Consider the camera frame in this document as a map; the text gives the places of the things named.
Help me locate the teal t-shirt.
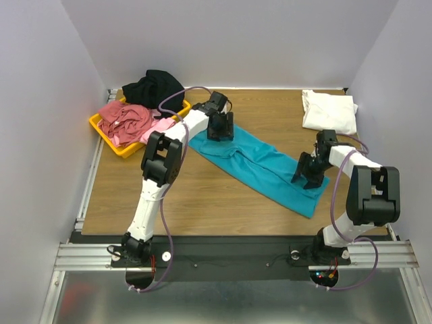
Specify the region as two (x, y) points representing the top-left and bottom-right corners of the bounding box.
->
(189, 126), (329, 219)

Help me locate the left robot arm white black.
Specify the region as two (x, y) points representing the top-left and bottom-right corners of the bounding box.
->
(119, 108), (234, 266)

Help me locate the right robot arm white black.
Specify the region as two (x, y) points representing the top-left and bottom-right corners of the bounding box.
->
(291, 141), (400, 264)

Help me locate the folded white t-shirt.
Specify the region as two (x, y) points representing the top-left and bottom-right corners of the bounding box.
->
(302, 90), (358, 135)

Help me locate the right silver knob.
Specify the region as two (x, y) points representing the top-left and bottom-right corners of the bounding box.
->
(290, 250), (300, 261)

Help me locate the silver knob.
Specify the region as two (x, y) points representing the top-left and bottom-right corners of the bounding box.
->
(290, 250), (300, 261)
(161, 251), (171, 262)

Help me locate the black t-shirt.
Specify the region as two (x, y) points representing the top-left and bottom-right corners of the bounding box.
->
(121, 70), (184, 110)

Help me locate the dusty rose t-shirt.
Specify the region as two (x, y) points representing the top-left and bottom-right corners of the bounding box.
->
(98, 101), (151, 147)

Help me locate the yellow plastic bin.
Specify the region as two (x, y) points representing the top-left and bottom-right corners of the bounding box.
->
(89, 98), (178, 159)

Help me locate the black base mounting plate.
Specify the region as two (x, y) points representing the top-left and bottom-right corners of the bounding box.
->
(111, 236), (350, 282)

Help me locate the left silver knob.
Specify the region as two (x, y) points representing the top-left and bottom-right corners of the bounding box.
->
(161, 251), (171, 262)

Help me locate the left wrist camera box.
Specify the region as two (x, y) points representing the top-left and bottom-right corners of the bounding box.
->
(192, 91), (228, 116)

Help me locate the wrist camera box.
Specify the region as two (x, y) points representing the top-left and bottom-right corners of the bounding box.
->
(315, 130), (353, 155)
(192, 91), (228, 116)

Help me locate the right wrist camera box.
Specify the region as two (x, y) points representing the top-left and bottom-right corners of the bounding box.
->
(315, 130), (353, 155)

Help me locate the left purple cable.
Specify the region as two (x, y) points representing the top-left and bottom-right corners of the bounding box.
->
(126, 86), (213, 294)

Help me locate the purple cable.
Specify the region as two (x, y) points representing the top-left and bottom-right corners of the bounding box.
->
(315, 132), (379, 292)
(126, 86), (213, 294)

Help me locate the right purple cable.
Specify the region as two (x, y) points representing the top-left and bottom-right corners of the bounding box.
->
(315, 132), (379, 292)

